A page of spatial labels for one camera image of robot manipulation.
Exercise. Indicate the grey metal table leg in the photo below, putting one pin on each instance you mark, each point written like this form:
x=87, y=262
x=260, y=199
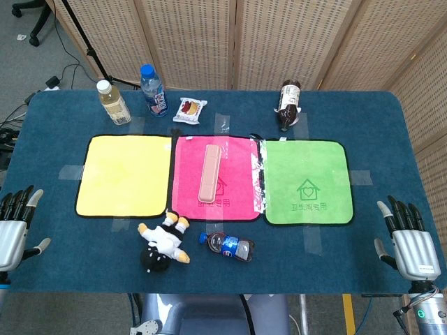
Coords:
x=304, y=314

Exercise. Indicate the grey robot torso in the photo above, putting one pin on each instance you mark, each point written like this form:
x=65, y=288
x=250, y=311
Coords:
x=209, y=314

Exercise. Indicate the pink rectangular case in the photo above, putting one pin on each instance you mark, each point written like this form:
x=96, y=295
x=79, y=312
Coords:
x=209, y=174

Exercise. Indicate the yellow floor tape line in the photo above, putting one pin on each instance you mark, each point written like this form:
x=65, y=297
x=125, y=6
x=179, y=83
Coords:
x=348, y=314

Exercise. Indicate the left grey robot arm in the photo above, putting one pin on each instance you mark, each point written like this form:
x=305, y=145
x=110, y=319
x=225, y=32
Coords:
x=3, y=291

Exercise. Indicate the plush penguin toy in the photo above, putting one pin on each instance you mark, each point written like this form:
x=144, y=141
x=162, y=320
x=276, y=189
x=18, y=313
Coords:
x=164, y=240

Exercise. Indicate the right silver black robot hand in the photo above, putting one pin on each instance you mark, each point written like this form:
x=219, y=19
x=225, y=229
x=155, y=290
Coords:
x=415, y=251

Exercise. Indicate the black tripod stand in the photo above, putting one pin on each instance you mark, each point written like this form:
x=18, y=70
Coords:
x=91, y=52

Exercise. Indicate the pepsi cola bottle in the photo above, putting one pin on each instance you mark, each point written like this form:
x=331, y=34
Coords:
x=228, y=246

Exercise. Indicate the yellow cloth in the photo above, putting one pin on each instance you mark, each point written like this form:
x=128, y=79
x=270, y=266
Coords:
x=122, y=174

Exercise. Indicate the crinkled clear tape strip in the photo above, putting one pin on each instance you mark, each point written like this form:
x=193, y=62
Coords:
x=259, y=174

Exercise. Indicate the pink cloth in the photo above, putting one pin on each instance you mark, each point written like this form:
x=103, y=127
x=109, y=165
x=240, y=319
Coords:
x=188, y=167

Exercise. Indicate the green cloth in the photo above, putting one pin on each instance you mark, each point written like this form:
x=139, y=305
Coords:
x=307, y=164

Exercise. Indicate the white snack packet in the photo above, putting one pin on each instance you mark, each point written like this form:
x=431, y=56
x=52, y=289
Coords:
x=188, y=110

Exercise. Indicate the yellow tea bottle white cap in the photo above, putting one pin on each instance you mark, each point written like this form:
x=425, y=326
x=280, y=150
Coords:
x=113, y=104

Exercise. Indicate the blue sports drink bottle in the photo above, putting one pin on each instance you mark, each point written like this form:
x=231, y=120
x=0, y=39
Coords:
x=155, y=94

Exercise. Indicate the dark blue table cover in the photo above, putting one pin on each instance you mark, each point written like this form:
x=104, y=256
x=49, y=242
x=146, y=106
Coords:
x=87, y=251

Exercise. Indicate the brown sauce bottle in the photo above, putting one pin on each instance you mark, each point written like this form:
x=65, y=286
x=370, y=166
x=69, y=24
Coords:
x=289, y=104

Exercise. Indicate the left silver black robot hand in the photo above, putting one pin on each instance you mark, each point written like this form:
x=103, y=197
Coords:
x=12, y=240

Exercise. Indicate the black office chair base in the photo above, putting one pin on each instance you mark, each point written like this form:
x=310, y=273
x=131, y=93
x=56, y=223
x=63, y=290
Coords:
x=36, y=31

